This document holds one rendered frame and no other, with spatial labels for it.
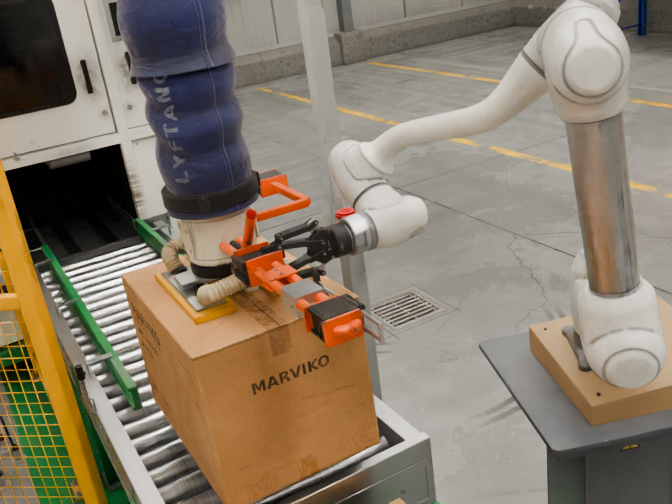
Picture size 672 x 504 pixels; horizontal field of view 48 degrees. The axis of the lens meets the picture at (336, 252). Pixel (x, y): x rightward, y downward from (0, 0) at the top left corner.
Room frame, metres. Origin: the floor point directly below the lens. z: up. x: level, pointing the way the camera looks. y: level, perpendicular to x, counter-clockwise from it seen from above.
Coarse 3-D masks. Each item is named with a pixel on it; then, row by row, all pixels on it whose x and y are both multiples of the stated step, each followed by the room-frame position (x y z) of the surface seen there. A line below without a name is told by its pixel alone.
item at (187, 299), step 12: (156, 276) 1.80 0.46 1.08; (168, 276) 1.77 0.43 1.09; (168, 288) 1.70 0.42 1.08; (180, 288) 1.68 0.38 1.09; (192, 288) 1.66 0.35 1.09; (180, 300) 1.62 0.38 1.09; (192, 300) 1.59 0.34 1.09; (228, 300) 1.57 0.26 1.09; (192, 312) 1.54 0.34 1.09; (204, 312) 1.53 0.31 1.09; (216, 312) 1.53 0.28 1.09; (228, 312) 1.54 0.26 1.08
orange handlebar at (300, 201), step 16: (288, 192) 1.96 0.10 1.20; (272, 208) 1.83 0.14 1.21; (288, 208) 1.84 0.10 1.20; (240, 240) 1.63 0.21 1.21; (256, 272) 1.44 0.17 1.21; (272, 272) 1.40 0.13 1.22; (288, 272) 1.39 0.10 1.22; (272, 288) 1.36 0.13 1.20; (304, 304) 1.24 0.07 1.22; (352, 320) 1.15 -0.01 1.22; (336, 336) 1.13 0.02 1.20
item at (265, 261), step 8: (248, 248) 1.53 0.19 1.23; (256, 248) 1.53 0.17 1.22; (232, 256) 1.50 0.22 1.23; (240, 256) 1.51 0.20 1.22; (264, 256) 1.46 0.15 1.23; (272, 256) 1.47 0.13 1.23; (280, 256) 1.48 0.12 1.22; (240, 264) 1.46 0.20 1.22; (248, 264) 1.44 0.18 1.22; (256, 264) 1.45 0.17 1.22; (264, 264) 1.46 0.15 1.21; (240, 272) 1.48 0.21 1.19; (248, 272) 1.44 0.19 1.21; (240, 280) 1.48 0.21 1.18; (248, 280) 1.45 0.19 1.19; (256, 280) 1.45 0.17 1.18
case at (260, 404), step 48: (144, 288) 1.77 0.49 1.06; (336, 288) 1.59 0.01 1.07; (144, 336) 1.78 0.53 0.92; (192, 336) 1.46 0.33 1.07; (240, 336) 1.42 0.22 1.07; (288, 336) 1.45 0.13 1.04; (192, 384) 1.40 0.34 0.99; (240, 384) 1.39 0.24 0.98; (288, 384) 1.44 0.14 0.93; (336, 384) 1.49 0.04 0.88; (192, 432) 1.51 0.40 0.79; (240, 432) 1.38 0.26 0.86; (288, 432) 1.43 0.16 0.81; (336, 432) 1.48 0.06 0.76; (240, 480) 1.37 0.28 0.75; (288, 480) 1.41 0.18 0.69
